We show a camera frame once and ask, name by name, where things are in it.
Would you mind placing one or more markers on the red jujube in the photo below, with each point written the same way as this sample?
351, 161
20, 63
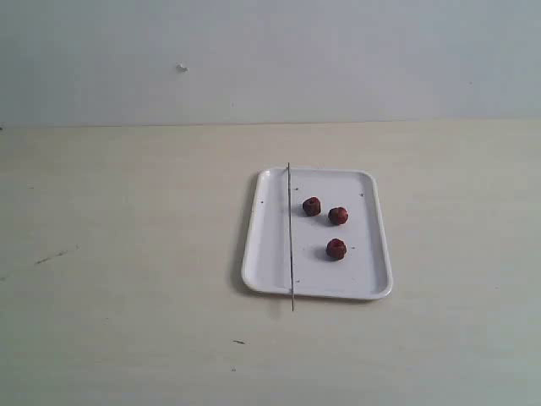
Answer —
338, 215
312, 206
336, 249

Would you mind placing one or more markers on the thin bamboo skewer stick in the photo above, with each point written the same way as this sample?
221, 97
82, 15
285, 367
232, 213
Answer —
289, 207

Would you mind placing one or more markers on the white rectangular plastic tray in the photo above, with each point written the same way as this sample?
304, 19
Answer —
365, 271

